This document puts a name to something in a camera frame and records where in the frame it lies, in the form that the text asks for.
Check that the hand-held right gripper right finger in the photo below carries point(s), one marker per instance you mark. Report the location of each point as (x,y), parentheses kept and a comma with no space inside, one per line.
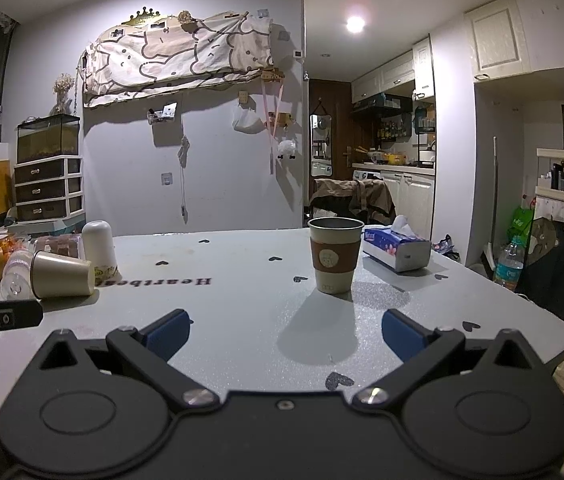
(401,334)

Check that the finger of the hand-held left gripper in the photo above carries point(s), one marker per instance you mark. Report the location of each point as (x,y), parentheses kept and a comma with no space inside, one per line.
(7,317)

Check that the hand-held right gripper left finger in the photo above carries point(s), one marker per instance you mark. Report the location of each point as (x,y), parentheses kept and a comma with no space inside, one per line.
(169,334)

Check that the plain beige paper cup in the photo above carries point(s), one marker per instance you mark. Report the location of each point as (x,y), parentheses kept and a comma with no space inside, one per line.
(59,274)

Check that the clear plastic cup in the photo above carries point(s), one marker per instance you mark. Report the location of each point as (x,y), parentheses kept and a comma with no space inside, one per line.
(14,272)

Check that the paper cup with brown sleeve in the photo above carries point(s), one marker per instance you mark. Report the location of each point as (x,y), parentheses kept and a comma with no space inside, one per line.
(334,255)

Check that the tissue box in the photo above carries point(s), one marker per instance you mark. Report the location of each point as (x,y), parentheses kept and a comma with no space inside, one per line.
(396,250)

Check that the brown snack packet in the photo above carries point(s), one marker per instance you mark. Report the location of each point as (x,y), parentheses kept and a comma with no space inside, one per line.
(57,244)

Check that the plastic water bottle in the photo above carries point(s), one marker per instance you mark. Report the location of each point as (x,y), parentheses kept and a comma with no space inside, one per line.
(509,265)

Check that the white drawer cabinet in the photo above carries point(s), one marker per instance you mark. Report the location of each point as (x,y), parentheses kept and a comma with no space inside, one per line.
(49,187)

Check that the kitchen counter cabinet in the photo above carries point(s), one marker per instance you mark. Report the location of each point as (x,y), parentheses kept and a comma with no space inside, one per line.
(401,195)

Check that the chair with draped jacket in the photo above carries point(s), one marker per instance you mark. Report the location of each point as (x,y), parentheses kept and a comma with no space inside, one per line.
(349,199)

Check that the green shopping bag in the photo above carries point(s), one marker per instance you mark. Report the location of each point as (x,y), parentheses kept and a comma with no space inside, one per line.
(521,222)

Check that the glass fish tank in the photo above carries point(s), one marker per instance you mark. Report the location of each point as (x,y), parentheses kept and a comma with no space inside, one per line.
(47,140)

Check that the yellow cooking pot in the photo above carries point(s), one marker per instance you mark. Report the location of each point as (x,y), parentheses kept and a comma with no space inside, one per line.
(394,159)

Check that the white plush toy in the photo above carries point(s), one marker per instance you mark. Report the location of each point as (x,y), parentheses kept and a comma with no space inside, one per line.
(287,148)

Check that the dried flower bouquet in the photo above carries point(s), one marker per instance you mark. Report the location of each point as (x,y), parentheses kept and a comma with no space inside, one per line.
(63,87)

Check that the white hanging bag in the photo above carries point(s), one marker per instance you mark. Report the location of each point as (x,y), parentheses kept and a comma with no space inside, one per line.
(248,120)

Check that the kitchen upper cabinets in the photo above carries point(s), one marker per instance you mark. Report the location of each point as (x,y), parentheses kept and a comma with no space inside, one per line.
(391,75)

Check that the round ceiling light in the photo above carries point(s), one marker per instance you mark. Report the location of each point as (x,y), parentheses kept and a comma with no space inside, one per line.
(355,23)

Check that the gold crown decoration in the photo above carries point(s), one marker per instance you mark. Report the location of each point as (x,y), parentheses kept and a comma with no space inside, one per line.
(140,16)

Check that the hanging wall mirror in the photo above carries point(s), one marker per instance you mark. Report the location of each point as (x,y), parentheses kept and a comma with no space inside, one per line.
(321,145)

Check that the printed cloth wall hanging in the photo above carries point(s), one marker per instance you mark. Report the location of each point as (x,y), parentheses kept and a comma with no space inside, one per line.
(177,55)

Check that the white wall cabinet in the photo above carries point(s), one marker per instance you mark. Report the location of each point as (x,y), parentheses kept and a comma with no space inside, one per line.
(496,35)

